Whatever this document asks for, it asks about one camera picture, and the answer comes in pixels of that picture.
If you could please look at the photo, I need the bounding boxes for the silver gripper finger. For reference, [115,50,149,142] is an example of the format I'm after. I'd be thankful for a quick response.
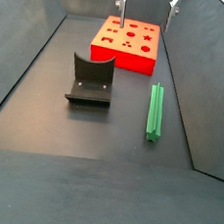
[163,0,182,32]
[115,0,127,28]

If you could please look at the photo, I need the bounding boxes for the green star-profile rod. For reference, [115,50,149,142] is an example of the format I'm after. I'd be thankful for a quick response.
[146,83,164,142]

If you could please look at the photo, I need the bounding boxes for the black curved fixture stand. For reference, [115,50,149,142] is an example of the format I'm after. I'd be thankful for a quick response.
[65,54,115,107]

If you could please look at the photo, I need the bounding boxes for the red block with shaped holes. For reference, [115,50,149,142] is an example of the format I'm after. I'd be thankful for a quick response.
[90,16,160,76]

